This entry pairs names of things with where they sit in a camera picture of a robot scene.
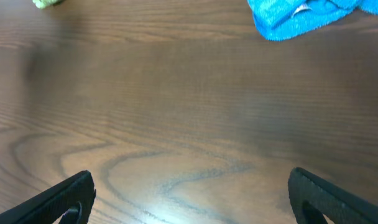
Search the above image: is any green folded cloth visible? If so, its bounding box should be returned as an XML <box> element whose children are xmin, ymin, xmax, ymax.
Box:
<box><xmin>32</xmin><ymin>0</ymin><xmax>64</xmax><ymax>9</ymax></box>

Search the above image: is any blue cloth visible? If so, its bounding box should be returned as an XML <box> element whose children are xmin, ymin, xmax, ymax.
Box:
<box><xmin>247</xmin><ymin>0</ymin><xmax>378</xmax><ymax>41</ymax></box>

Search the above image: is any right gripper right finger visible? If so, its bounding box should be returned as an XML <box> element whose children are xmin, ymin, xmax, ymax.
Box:
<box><xmin>288</xmin><ymin>167</ymin><xmax>378</xmax><ymax>224</ymax></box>

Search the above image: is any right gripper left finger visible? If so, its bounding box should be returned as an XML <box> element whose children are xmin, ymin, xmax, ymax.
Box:
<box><xmin>0</xmin><ymin>170</ymin><xmax>96</xmax><ymax>224</ymax></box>

